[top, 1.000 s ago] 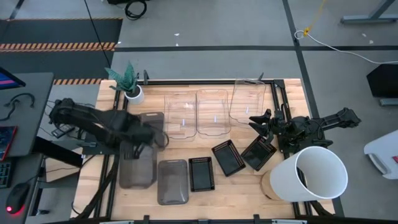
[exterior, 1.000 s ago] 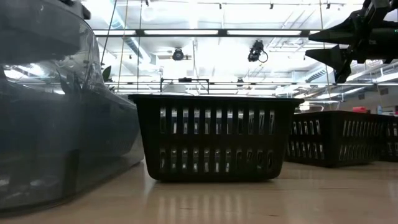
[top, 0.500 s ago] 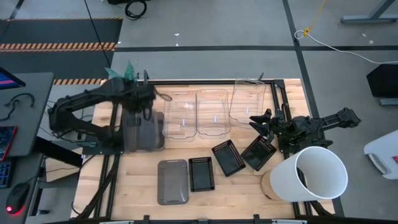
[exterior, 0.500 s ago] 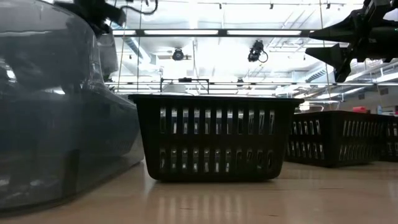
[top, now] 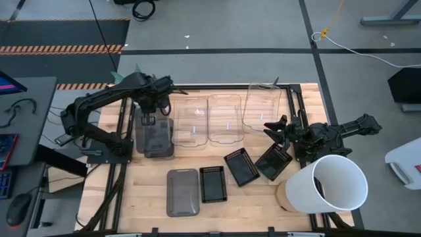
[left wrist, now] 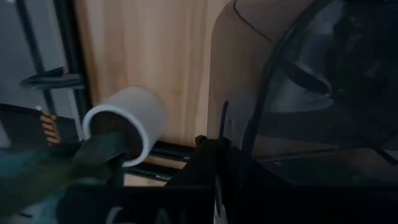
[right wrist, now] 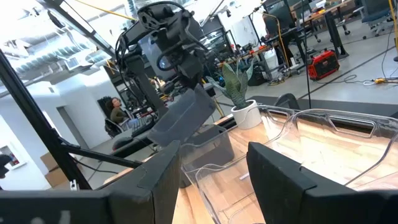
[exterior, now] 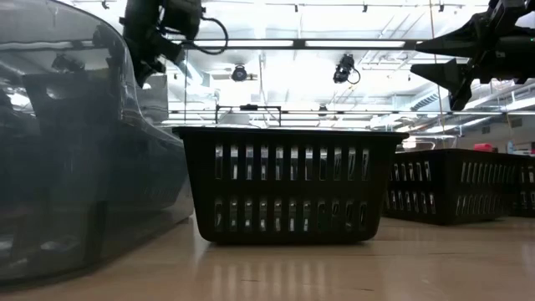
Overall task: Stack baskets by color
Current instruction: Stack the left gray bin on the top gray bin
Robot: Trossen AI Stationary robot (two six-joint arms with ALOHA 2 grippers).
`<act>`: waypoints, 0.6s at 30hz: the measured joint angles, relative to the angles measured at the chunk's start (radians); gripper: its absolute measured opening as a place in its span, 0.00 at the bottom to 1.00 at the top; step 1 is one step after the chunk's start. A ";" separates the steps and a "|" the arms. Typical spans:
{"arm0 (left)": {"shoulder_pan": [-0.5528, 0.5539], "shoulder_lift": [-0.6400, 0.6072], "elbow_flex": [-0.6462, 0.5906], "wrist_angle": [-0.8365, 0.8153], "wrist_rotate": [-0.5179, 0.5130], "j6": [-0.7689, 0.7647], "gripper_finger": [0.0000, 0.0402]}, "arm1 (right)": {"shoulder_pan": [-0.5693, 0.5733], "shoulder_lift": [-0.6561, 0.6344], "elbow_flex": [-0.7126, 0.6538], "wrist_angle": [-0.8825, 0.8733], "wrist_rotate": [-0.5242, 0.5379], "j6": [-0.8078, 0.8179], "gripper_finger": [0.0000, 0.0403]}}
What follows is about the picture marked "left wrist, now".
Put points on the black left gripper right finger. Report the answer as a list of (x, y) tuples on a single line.
[(236, 186)]

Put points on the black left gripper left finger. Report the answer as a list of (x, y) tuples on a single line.
[(199, 168)]

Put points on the smoky transparent plastic bin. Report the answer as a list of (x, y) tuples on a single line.
[(289, 93)]

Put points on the white plant pot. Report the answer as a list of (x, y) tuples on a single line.
[(140, 115)]

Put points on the green leafy plant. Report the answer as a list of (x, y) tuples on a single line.
[(62, 168)]

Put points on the black table frame rail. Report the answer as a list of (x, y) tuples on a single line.
[(73, 56)]

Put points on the black frame clamp bracket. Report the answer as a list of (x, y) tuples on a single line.
[(53, 80)]

